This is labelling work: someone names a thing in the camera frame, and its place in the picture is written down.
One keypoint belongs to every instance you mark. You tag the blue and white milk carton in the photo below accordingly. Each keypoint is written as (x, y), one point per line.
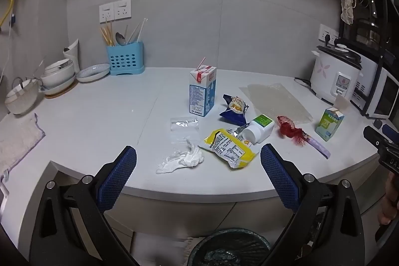
(202, 94)

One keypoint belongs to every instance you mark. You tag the metal spoon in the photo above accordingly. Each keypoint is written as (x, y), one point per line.
(120, 38)

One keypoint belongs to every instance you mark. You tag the hanging white mesh cloth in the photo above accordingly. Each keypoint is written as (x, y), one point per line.
(347, 9)

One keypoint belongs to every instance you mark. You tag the small white bowl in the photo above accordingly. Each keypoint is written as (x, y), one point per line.
(59, 66)

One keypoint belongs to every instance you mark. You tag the dark mesh trash bin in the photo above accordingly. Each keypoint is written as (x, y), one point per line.
(218, 242)

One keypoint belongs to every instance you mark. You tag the blue snack packet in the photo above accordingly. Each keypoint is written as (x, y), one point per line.
(233, 108)

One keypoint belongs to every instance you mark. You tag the white slanted jug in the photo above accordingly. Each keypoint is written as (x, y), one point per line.
(73, 51)

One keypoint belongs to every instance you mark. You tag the round wooden trivet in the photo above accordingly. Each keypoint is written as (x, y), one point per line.
(60, 93)

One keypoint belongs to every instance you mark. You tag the large white bowl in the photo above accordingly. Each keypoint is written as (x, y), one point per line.
(57, 79)

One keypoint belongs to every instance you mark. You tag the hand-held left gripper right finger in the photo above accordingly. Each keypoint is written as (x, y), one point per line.
(279, 175)

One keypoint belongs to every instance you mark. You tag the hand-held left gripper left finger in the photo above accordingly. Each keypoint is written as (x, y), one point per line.
(120, 175)

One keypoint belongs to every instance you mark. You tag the small green drink carton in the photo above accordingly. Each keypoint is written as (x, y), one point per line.
(327, 125)

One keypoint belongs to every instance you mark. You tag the white rice cooker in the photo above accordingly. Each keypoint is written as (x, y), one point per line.
(327, 72)

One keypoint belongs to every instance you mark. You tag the white microwave oven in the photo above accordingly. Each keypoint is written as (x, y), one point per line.
(369, 72)

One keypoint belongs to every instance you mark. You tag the blue rimmed ribbed plate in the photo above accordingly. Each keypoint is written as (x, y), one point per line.
(93, 72)

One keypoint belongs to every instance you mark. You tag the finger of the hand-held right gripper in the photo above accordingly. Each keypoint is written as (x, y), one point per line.
(391, 129)
(374, 135)

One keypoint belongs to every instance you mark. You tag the clear plastic zip bag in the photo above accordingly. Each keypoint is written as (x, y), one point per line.
(184, 130)

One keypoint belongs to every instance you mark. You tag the bundle of wooden chopsticks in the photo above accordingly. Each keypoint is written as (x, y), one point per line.
(109, 35)

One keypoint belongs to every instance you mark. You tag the white bottle with green label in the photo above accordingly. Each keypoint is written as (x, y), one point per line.
(258, 132)

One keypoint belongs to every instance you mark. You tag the grey dish cloth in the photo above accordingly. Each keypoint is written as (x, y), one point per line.
(18, 138)

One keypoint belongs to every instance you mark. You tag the white floor cloth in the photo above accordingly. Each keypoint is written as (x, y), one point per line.
(188, 246)

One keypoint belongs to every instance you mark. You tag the white wall socket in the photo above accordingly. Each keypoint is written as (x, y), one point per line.
(107, 12)
(334, 35)
(322, 30)
(122, 9)

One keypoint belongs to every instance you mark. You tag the yellow snack wrapper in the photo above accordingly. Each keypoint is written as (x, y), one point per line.
(227, 149)

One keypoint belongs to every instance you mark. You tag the white tissue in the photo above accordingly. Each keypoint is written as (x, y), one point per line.
(187, 158)

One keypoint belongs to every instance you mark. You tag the small black block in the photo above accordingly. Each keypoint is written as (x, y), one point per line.
(378, 124)

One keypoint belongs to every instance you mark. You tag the metal pot with lid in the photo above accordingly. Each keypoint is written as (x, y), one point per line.
(364, 29)

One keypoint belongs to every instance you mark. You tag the beige kitchen cabinet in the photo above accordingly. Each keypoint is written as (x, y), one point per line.
(174, 213)

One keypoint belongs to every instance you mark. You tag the black power plug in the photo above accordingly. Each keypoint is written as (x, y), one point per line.
(327, 39)

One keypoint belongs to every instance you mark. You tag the blue plastic utensil holder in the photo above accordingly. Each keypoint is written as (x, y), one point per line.
(124, 60)

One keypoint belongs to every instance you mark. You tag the black kitchen rack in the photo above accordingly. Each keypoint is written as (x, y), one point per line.
(374, 88)

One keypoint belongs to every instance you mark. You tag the bubble wrap sheet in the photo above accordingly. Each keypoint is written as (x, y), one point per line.
(274, 100)

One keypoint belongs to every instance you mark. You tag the person's right hand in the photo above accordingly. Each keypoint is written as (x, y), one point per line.
(389, 203)

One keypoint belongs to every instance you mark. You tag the red mesh net bag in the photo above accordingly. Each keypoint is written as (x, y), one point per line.
(290, 129)

